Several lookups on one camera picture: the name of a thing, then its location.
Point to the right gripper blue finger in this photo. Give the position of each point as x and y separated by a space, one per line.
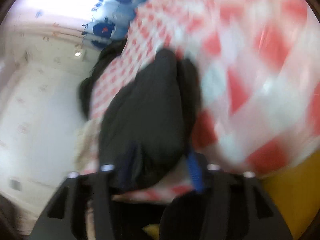
196 165

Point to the black puffer jacket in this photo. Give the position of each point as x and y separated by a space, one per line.
147 127

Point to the cream puffer jacket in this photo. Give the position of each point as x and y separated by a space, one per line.
86 147

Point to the pink checkered bed cover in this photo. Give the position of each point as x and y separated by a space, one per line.
258 64

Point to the whale print curtain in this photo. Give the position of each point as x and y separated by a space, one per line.
110 21

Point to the yellow bed frame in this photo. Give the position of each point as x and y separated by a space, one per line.
295 191

